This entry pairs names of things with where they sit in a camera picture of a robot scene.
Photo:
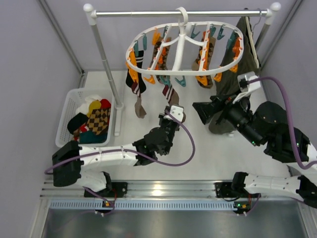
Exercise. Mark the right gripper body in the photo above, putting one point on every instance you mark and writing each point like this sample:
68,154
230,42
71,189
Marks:
219,106

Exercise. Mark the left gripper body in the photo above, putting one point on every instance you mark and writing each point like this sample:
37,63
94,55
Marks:
168,121

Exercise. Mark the tan maroon striped sock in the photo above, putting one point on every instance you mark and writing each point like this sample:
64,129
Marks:
173,100

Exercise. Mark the brown argyle sock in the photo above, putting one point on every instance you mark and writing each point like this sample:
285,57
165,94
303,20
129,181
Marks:
98,121
161,64
205,81

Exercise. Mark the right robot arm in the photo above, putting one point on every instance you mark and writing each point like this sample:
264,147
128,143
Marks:
265,126

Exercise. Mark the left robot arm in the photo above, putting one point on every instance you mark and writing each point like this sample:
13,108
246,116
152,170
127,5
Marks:
85,166

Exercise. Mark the wooden clothes hanger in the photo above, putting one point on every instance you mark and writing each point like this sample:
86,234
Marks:
252,44

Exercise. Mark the black striped sock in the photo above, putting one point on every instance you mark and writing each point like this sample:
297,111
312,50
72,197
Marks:
134,79

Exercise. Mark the olive green garment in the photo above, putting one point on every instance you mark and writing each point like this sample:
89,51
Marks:
229,84

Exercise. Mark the red sock in basket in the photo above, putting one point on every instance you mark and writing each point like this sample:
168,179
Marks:
105,104

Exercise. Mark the yellow sock in basket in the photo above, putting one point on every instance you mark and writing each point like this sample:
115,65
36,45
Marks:
93,106

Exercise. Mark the dark teal sock in basket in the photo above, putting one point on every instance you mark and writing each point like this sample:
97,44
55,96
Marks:
89,137

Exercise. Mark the white sock in basket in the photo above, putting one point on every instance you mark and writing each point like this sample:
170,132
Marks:
83,108

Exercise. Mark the black sock in basket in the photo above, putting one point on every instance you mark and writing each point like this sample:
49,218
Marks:
76,122

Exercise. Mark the white laundry basket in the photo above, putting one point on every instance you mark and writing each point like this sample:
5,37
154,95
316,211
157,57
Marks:
74,99

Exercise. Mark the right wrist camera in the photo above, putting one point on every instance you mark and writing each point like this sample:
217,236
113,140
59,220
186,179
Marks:
246,86

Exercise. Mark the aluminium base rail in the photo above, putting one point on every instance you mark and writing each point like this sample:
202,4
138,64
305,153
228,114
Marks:
175,195

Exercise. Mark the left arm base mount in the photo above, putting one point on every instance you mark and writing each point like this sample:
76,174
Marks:
118,188

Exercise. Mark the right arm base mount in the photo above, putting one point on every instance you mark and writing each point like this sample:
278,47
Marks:
223,190

